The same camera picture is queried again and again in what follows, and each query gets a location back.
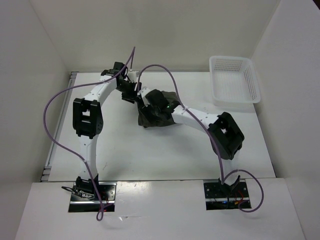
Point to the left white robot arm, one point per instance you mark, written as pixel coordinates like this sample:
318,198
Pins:
87,121

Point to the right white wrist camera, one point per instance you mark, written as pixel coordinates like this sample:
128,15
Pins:
143,95

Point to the aluminium table edge rail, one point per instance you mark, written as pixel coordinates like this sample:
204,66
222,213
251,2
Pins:
52,151

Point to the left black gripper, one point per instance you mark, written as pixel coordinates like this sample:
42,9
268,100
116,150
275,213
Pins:
130,97

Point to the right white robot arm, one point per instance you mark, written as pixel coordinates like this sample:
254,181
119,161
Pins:
224,134

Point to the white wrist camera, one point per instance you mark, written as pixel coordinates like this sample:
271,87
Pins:
132,77
143,95

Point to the white perforated plastic basket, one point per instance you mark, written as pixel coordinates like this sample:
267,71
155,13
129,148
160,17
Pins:
233,81

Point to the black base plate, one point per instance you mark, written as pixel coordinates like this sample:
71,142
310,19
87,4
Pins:
216,199
81,202

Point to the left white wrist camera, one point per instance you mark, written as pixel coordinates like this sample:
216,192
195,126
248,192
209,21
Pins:
132,77

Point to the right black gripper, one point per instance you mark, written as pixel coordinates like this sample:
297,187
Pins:
147,109

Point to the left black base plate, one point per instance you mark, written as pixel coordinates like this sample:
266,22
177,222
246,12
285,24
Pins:
81,202

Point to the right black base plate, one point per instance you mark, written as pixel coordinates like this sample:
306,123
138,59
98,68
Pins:
216,199

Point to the dark green shorts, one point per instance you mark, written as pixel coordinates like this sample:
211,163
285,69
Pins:
152,96

